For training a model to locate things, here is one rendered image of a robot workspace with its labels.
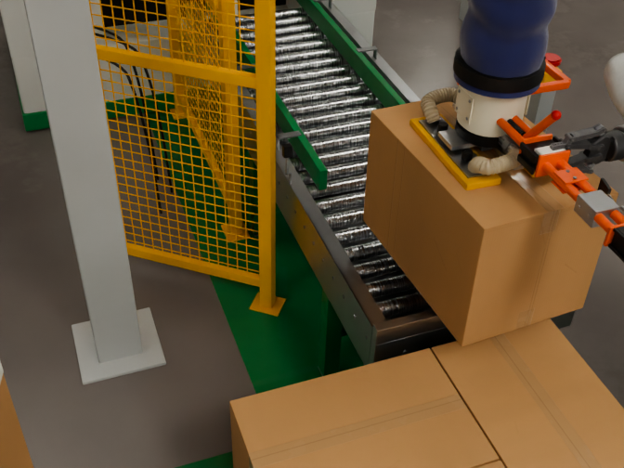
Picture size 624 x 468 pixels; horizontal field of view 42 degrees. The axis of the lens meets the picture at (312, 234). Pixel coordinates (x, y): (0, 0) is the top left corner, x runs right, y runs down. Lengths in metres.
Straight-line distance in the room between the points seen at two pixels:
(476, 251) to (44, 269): 2.04
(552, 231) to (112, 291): 1.48
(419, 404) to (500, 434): 0.22
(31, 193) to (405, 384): 2.25
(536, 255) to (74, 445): 1.63
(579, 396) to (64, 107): 1.64
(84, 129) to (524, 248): 1.27
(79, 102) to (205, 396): 1.14
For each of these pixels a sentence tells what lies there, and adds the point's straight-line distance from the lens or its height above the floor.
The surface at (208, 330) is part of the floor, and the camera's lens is 3.15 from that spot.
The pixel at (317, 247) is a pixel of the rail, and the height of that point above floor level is 0.53.
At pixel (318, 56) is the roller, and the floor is 0.53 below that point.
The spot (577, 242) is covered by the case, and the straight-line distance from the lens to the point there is 2.20.
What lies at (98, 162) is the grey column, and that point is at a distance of 2.52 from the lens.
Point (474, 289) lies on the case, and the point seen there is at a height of 0.88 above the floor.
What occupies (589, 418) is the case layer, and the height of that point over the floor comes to 0.54.
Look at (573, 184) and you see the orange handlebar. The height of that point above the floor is 1.19.
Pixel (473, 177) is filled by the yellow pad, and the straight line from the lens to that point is 2.09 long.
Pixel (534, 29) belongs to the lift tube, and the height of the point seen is 1.45.
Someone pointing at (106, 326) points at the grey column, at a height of 0.19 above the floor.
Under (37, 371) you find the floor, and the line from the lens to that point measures 3.12.
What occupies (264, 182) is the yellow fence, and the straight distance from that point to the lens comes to 2.82.
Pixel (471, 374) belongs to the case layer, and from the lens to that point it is 2.33.
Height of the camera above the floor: 2.27
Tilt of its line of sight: 40 degrees down
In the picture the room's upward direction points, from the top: 2 degrees clockwise
